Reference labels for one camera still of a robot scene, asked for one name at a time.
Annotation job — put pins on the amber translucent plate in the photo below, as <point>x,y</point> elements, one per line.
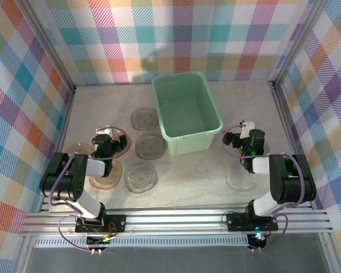
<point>110,177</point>
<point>126,139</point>

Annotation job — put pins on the brown clear plate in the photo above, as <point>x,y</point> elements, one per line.
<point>79,149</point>

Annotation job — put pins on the grey translucent plate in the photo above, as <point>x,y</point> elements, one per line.
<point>143,119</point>
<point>150,146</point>

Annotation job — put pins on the clear glass plate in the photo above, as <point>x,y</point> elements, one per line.
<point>140,177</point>
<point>238,182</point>

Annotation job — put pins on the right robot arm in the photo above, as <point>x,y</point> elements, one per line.
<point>290,176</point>

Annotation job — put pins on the green plastic bin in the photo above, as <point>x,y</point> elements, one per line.
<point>187,119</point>

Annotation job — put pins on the small black controller board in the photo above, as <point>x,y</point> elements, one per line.
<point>260,241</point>
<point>98,241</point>

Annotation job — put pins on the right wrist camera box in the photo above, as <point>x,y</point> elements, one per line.
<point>245,128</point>

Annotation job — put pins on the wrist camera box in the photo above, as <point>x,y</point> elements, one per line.
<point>100,131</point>
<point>245,128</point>

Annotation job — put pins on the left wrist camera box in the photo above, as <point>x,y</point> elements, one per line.
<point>100,131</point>

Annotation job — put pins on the aluminium side rail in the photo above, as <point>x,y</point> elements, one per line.
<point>44,207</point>
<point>287,125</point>

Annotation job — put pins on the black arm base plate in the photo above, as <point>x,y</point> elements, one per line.
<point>118,224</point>
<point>236,221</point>

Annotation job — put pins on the aluminium mounting rail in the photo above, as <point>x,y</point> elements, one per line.
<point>173,221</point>

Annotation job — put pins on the aluminium frame post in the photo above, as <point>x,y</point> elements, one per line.
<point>298,42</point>
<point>51,45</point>
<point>329,253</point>
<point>24,256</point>

